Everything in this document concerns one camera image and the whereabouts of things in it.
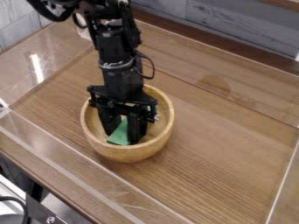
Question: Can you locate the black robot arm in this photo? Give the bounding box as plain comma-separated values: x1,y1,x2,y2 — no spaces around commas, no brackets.
27,0,158,144

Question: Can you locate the brown wooden bowl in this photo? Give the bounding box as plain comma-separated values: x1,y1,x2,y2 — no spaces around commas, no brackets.
79,84,175,163

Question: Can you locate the green rectangular block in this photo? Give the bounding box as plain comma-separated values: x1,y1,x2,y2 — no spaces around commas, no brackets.
107,118,130,146

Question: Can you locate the black metal table bracket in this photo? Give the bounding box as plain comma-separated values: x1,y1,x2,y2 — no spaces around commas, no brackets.
25,194,69,224

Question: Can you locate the clear acrylic tray wall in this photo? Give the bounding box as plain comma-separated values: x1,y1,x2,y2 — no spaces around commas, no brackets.
0,21,299,224

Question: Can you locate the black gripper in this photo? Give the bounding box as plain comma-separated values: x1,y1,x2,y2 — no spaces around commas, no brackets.
88,59,158,144

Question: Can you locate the clear acrylic corner bracket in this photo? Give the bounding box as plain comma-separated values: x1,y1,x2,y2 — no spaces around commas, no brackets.
72,13,91,40

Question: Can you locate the black cable lower left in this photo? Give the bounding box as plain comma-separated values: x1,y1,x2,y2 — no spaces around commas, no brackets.
0,195,31,224

